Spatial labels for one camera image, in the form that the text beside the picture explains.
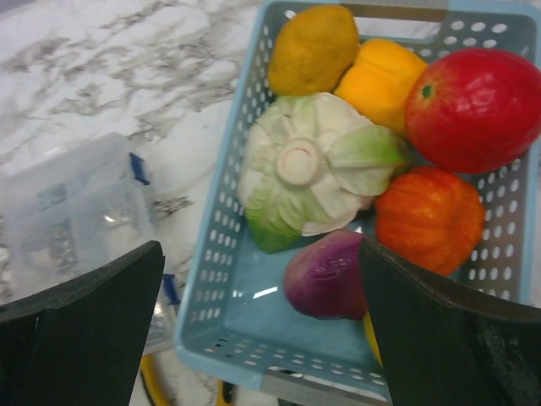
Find white cauliflower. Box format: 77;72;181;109
237;93;414;253

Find brown potato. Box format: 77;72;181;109
267;4;359;96

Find clear plastic screw box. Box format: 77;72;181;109
0;131;181;356

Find red apple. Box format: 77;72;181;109
406;48;540;174

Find yellow handled pliers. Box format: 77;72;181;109
139;354;234;406

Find light blue plastic basket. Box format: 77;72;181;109
175;1;540;405

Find yellow lemon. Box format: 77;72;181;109
363;312;382;366

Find orange small pumpkin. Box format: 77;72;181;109
375;166;485;277

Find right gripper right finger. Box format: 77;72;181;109
359;238;540;405

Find orange yellow bell pepper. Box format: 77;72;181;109
334;38;428;137

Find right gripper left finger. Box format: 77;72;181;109
1;240;165;405

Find purple onion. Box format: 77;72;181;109
282;230;368;321

